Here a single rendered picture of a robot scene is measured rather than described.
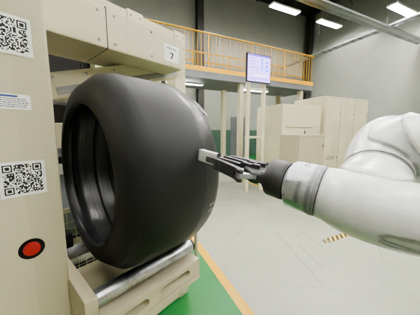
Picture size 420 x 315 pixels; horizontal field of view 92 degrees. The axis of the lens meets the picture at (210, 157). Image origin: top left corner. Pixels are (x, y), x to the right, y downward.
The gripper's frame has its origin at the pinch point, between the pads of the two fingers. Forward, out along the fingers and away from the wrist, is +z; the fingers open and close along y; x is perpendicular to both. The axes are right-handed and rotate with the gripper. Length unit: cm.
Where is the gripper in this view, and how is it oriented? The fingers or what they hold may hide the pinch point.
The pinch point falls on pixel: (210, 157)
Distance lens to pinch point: 51.6
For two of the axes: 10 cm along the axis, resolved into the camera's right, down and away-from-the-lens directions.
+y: -6.6, 0.9, -7.5
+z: -7.4, -2.3, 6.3
